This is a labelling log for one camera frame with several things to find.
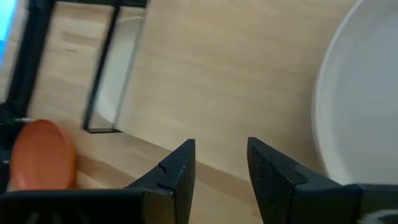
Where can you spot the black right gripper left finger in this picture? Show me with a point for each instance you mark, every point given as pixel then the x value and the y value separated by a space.
pixel 177 174

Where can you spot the red-orange plate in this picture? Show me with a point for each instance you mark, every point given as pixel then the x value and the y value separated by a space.
pixel 43 155

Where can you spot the black metal frame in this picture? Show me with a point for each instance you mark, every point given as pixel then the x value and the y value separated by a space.
pixel 28 62

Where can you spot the light grey plate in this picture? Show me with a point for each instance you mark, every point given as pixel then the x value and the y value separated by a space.
pixel 367 93

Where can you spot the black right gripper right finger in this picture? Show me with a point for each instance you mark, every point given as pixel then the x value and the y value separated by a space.
pixel 280 193

